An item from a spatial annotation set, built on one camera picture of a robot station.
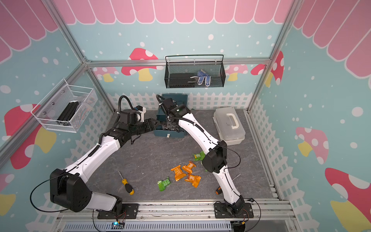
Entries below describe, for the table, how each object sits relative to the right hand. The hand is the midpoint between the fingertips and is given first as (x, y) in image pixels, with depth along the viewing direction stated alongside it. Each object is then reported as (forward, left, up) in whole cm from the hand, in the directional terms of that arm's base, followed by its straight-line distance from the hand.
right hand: (174, 123), depth 86 cm
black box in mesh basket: (+25, -5, +13) cm, 28 cm away
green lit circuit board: (-48, +28, -23) cm, 60 cm away
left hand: (-3, +10, +2) cm, 10 cm away
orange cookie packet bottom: (-27, -11, -19) cm, 35 cm away
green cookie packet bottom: (-29, +7, -20) cm, 36 cm away
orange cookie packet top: (-20, -8, -20) cm, 29 cm away
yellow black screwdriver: (-31, +26, -20) cm, 45 cm away
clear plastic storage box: (+3, -35, -9) cm, 37 cm away
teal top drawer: (-3, +9, -4) cm, 10 cm away
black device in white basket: (-7, +50, +16) cm, 53 cm away
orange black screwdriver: (-33, -25, -19) cm, 46 cm away
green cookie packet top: (-13, -15, -19) cm, 27 cm away
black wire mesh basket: (+32, -11, +15) cm, 37 cm away
